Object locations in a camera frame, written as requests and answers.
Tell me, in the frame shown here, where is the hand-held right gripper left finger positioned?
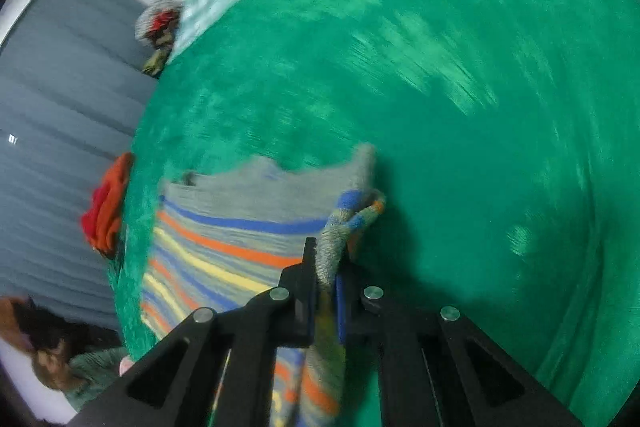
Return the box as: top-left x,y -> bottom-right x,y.
67,237 -> 321,427

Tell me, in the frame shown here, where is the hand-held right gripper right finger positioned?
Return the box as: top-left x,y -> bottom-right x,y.
335,264 -> 586,427

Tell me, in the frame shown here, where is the striped knit sweater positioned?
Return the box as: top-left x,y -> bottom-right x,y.
140,143 -> 388,427

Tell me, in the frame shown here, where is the person's green knit top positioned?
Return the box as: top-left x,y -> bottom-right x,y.
64,346 -> 133,413

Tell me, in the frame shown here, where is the red orange cloth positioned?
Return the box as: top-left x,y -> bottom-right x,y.
80,152 -> 136,260

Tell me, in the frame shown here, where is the green floral bedspread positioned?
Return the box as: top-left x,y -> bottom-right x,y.
105,0 -> 640,427

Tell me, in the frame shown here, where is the person's head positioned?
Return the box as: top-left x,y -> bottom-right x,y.
0,296 -> 83,393

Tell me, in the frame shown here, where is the grey curtain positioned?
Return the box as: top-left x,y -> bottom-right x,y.
0,0 -> 157,333

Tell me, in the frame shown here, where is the floral patterned cloth bundle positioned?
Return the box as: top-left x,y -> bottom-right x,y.
134,0 -> 183,52

